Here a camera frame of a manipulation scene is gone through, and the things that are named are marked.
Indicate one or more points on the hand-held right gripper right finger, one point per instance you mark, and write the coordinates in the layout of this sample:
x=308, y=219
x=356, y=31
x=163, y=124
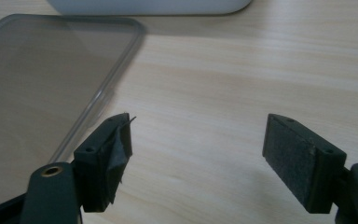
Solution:
x=295, y=158

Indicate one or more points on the transparent grey plastic lid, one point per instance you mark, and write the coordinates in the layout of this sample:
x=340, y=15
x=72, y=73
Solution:
x=43, y=93

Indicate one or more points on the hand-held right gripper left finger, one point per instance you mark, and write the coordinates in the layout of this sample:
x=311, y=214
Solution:
x=101, y=168

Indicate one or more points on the white plastic container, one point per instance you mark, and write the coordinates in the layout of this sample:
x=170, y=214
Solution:
x=149, y=6

